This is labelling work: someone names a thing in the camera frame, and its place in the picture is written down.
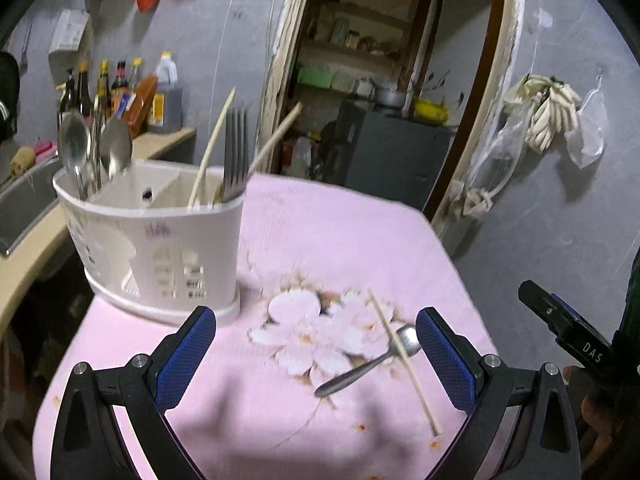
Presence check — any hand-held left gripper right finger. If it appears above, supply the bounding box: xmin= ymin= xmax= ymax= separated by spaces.
xmin=416 ymin=307 xmax=583 ymax=480

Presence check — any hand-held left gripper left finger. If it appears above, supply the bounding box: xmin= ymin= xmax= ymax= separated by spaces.
xmin=50 ymin=305 xmax=217 ymax=480

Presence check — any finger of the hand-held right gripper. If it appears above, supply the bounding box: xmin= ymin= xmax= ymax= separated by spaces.
xmin=517 ymin=280 xmax=586 ymax=334

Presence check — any pale wooden chopstick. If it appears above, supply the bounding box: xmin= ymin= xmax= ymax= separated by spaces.
xmin=367 ymin=287 xmax=443 ymax=436
xmin=247 ymin=101 xmax=303 ymax=176
xmin=187 ymin=86 xmax=237 ymax=209

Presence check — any white plastic utensil holder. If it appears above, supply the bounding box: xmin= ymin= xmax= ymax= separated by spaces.
xmin=52 ymin=160 xmax=247 ymax=328

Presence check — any steel fork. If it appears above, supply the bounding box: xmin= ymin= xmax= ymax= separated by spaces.
xmin=222 ymin=107 xmax=249 ymax=201

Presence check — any slim steel utensil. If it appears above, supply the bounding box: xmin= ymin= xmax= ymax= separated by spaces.
xmin=91 ymin=102 xmax=104 ymax=196

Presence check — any large steel spoon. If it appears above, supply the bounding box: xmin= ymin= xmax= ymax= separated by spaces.
xmin=57 ymin=110 xmax=93 ymax=201

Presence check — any person's right hand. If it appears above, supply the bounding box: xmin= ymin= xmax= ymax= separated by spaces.
xmin=562 ymin=365 xmax=640 ymax=466

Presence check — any crumpled clear plastic bag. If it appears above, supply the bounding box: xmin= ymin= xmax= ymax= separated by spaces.
xmin=477 ymin=120 xmax=526 ymax=181

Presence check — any pink floral tablecloth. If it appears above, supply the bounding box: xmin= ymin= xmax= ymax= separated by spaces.
xmin=32 ymin=172 xmax=501 ymax=480

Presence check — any grey cabinet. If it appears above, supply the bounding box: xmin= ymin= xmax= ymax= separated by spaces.
xmin=334 ymin=100 xmax=456 ymax=211

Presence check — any yellow bowl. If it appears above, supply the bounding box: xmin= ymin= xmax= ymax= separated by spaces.
xmin=412 ymin=98 xmax=448 ymax=122

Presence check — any white sack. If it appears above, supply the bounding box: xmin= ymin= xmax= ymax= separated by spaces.
xmin=287 ymin=137 xmax=313 ymax=176

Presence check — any large dark liquid jug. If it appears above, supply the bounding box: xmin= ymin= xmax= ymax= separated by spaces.
xmin=147 ymin=51 xmax=183 ymax=135

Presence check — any steel cooking pot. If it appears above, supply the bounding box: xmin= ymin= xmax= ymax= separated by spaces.
xmin=372 ymin=84 xmax=407 ymax=108

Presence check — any brown spice packet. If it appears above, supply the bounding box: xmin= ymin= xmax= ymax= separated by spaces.
xmin=122 ymin=75 xmax=158 ymax=138

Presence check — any tan loofah scrubber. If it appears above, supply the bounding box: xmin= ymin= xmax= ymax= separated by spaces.
xmin=9 ymin=146 xmax=37 ymax=178

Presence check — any blue white packet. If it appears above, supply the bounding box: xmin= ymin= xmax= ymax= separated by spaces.
xmin=112 ymin=92 xmax=136 ymax=121

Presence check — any dark pump sauce bottle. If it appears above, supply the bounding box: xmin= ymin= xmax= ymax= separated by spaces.
xmin=56 ymin=72 xmax=78 ymax=126

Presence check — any green box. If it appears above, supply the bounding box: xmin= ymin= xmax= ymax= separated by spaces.
xmin=296 ymin=62 xmax=333 ymax=88

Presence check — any wooden shelf unit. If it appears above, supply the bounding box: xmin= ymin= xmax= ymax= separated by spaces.
xmin=292 ymin=0 xmax=433 ymax=106

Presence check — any white paper box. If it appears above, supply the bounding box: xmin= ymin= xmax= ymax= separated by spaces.
xmin=48 ymin=9 xmax=91 ymax=56

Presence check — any knotted white rope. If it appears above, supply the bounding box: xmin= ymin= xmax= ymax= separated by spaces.
xmin=447 ymin=160 xmax=516 ymax=218

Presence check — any white rope bundle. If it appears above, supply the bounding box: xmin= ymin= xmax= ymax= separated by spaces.
xmin=502 ymin=74 xmax=582 ymax=155

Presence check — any pale door frame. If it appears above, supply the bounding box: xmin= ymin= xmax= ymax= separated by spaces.
xmin=255 ymin=0 xmax=536 ymax=241

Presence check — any white cable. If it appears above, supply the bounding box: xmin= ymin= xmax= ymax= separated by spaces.
xmin=265 ymin=0 xmax=281 ymax=61

